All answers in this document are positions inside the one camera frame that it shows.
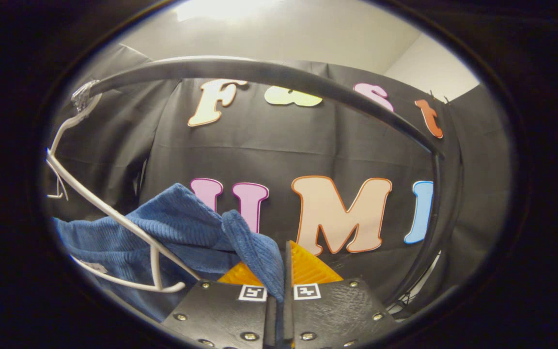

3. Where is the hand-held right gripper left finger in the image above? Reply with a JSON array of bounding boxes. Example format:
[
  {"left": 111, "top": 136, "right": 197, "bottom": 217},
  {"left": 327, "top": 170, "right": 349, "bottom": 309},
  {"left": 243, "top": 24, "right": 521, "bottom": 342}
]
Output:
[{"left": 160, "top": 262, "right": 279, "bottom": 349}]

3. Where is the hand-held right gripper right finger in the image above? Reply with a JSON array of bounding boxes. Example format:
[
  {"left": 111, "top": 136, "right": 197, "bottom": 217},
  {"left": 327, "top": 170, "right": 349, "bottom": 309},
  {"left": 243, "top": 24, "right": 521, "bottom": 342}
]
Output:
[{"left": 284, "top": 240, "right": 398, "bottom": 349}]

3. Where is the white hanger with taped hook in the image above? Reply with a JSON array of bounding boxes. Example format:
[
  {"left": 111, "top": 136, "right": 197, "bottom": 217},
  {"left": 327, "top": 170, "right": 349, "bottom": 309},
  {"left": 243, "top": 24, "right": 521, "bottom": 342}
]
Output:
[{"left": 46, "top": 80, "right": 201, "bottom": 294}]

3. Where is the blue corduroy jacket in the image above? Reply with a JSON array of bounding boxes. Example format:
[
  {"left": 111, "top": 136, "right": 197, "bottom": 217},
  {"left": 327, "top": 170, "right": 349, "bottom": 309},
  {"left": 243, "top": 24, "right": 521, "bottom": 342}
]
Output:
[{"left": 51, "top": 183, "right": 285, "bottom": 323}]

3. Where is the black garment rack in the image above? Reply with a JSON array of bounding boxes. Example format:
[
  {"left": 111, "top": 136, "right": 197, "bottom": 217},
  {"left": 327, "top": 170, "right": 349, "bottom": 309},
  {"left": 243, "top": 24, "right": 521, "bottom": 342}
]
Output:
[{"left": 73, "top": 57, "right": 447, "bottom": 311}]

